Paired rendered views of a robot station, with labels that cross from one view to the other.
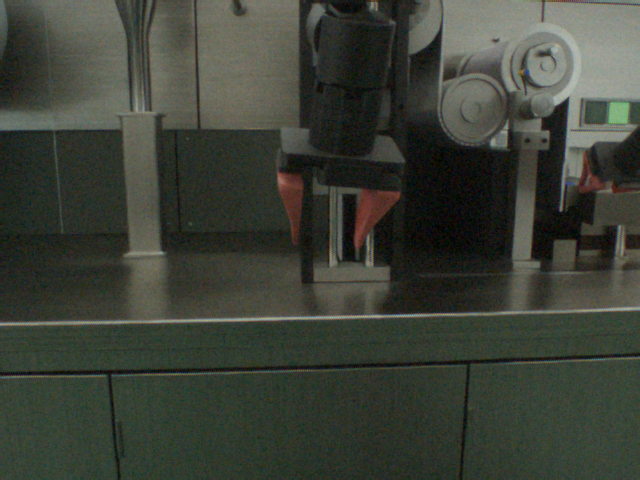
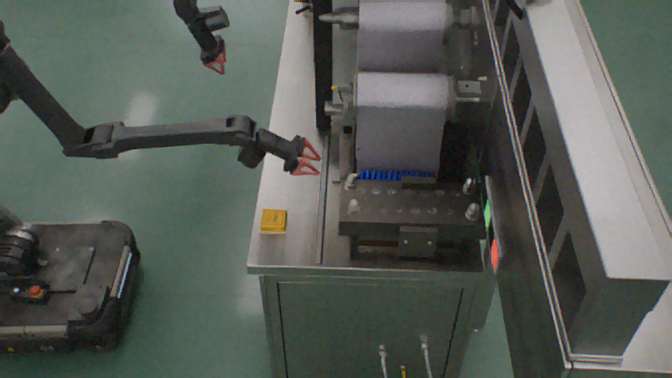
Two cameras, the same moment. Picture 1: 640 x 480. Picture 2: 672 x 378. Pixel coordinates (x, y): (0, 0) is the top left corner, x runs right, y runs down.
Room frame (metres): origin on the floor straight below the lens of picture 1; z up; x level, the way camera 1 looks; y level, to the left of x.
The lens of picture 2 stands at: (1.09, -1.81, 2.36)
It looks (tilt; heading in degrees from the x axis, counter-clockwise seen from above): 46 degrees down; 96
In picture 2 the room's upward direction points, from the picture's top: straight up
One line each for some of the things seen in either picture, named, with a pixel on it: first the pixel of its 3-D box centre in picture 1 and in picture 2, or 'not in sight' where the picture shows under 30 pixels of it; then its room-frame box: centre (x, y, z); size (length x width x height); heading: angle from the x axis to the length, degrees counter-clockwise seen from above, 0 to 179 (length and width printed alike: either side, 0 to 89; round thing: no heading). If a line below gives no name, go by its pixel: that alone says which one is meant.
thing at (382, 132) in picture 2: (539, 113); (399, 133); (1.11, -0.44, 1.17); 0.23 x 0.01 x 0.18; 4
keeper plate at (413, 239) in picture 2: not in sight; (417, 242); (1.19, -0.65, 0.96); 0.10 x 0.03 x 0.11; 4
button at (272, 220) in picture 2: not in sight; (273, 220); (0.77, -0.57, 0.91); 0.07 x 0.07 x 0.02; 4
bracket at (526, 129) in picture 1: (525, 180); (341, 141); (0.95, -0.36, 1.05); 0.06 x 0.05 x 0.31; 4
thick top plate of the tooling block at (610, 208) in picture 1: (577, 196); (411, 208); (1.16, -0.56, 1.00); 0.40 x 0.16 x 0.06; 4
